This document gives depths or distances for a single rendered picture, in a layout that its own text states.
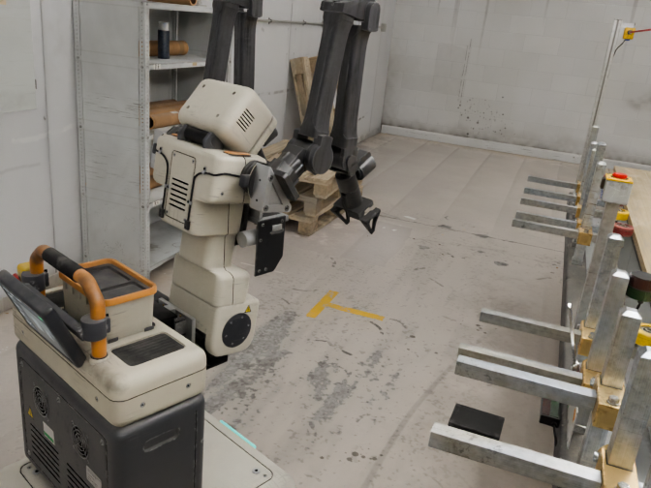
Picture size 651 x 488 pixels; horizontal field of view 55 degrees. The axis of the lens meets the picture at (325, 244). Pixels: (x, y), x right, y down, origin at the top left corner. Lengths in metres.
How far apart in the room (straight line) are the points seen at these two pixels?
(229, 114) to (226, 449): 1.05
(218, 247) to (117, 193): 2.00
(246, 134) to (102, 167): 2.13
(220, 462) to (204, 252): 0.68
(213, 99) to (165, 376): 0.69
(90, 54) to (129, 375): 2.42
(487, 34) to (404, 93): 1.38
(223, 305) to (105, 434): 0.45
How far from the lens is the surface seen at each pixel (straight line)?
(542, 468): 1.08
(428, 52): 9.31
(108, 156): 3.63
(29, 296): 1.50
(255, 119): 1.63
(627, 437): 1.09
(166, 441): 1.59
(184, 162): 1.64
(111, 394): 1.44
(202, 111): 1.65
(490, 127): 9.24
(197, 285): 1.76
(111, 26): 3.51
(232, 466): 2.02
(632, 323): 1.27
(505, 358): 1.56
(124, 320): 1.56
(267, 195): 1.51
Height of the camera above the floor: 1.58
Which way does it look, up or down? 20 degrees down
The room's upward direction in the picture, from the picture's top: 6 degrees clockwise
